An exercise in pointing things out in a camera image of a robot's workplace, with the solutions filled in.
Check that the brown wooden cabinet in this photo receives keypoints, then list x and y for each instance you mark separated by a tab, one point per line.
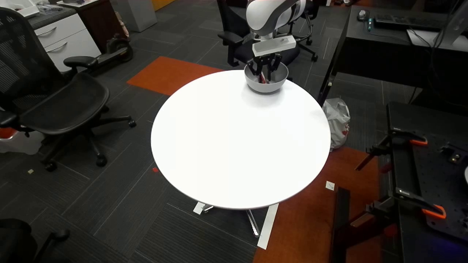
97	23

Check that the grey bin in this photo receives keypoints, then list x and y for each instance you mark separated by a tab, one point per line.
133	14

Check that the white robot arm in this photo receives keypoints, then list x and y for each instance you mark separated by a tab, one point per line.
263	15

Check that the white drawer cabinet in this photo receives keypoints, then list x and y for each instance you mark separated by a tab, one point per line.
67	45

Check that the white paper tag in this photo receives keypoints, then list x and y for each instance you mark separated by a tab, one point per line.
331	186

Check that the black table post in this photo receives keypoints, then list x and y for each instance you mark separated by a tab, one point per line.
339	229

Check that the red and white marker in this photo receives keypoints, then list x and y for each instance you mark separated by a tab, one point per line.
265	77

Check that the grey bowl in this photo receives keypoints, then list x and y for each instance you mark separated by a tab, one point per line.
265	89

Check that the black clamp table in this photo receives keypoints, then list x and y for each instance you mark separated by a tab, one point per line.
429	195

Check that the black desk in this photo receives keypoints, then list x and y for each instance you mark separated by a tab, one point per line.
389	49

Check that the white table base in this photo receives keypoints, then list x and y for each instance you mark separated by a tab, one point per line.
268	227

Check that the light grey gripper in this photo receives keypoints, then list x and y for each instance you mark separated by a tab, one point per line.
274	45

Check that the black keyboard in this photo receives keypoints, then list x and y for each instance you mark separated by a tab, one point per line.
410	21

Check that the black mesh office chair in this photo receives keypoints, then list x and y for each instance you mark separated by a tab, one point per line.
63	105

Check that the white plastic bag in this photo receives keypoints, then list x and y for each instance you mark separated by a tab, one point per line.
337	122

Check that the white floor base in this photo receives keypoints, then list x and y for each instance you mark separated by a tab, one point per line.
19	143

